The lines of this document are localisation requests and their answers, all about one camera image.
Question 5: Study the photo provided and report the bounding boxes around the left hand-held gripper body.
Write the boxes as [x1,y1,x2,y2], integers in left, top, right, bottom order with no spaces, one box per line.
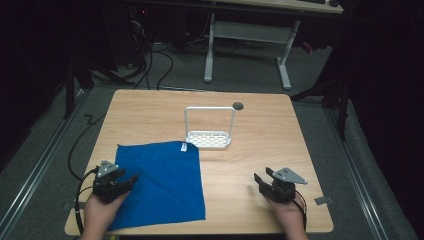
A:
[92,159,131,204]

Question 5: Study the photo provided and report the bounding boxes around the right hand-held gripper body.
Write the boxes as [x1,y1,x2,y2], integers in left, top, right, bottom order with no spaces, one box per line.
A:
[259,167,308,204]

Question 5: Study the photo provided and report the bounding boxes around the blue cloth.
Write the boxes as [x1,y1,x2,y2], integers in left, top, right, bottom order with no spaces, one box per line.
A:
[108,140,207,232]

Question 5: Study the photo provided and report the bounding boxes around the person's right hand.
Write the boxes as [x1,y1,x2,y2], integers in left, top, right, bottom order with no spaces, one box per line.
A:
[264,195,306,233]

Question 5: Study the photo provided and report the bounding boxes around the person's left hand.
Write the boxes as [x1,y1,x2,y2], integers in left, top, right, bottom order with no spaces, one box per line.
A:
[83,192,129,232]

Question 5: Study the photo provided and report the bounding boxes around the grey tape piece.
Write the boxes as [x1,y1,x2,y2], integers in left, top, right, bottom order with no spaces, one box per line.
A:
[314,195,334,206]

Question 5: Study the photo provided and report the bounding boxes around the white plastic rack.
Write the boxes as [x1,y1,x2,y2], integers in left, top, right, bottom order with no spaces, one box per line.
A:
[184,106,237,150]

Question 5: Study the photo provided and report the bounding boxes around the black metal stand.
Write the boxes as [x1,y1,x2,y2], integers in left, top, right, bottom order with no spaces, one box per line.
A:
[62,56,136,120]
[289,56,354,142]

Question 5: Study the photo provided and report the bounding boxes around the white-framed desk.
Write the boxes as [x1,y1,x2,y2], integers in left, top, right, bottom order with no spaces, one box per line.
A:
[203,0,344,91]

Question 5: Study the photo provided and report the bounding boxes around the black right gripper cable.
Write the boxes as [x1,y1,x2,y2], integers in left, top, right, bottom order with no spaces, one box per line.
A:
[293,189,308,232]

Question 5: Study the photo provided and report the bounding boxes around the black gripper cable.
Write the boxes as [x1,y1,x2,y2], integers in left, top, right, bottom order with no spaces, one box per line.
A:
[293,189,308,232]
[67,113,108,236]

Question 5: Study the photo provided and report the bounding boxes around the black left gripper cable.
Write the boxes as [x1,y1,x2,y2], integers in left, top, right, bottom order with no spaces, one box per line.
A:
[67,113,108,236]

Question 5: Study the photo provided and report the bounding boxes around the metal floor rail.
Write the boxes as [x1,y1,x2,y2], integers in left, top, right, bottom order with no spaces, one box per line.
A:
[0,88,91,231]
[324,106,391,240]

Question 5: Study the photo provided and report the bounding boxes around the black floor cables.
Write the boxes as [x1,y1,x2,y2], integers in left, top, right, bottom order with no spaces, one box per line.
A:
[89,13,278,91]

